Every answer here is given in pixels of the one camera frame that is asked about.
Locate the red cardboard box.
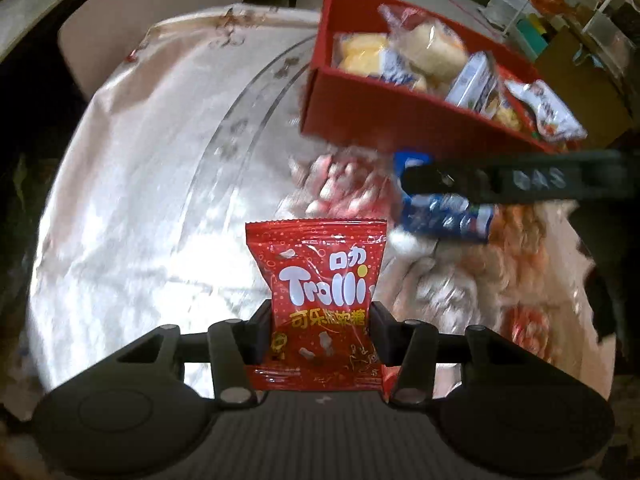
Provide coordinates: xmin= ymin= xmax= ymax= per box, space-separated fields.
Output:
xmin=300 ymin=0 xmax=556 ymax=159

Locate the white wire shelf rack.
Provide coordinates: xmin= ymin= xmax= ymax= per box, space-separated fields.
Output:
xmin=480 ymin=0 xmax=639 ymax=61

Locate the Horsh toast bread pack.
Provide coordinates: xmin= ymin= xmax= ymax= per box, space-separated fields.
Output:
xmin=332 ymin=32 xmax=427 ymax=92

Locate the white chicken snack packet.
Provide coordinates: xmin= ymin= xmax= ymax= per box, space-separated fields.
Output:
xmin=504 ymin=79 xmax=588 ymax=143

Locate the red Trolli candy bag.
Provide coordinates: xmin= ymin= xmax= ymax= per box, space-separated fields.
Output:
xmin=245 ymin=219 xmax=387 ymax=391

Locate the brown wooden cabinet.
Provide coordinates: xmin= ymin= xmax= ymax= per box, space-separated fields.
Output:
xmin=535 ymin=27 xmax=634 ymax=150

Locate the blue coconut candy bag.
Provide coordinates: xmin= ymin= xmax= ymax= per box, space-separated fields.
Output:
xmin=391 ymin=148 xmax=497 ymax=245

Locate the red green snack packet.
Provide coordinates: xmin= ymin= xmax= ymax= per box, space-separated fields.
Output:
xmin=498 ymin=66 xmax=542 ymax=141

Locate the Kaprons wafer pack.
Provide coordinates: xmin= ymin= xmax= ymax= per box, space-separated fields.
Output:
xmin=445 ymin=51 xmax=500 ymax=118

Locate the floral satin tablecloth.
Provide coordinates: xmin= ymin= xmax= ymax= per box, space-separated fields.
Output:
xmin=29 ymin=8 xmax=615 ymax=396

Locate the waffle cookie packet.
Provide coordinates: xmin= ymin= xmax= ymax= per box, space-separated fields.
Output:
xmin=485 ymin=94 xmax=523 ymax=131

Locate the steamed cake packet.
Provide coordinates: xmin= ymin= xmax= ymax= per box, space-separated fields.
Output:
xmin=378 ymin=4 xmax=469 ymax=82

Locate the beige side cabinet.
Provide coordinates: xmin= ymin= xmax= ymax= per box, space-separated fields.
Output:
xmin=0 ymin=0 xmax=249 ymax=101

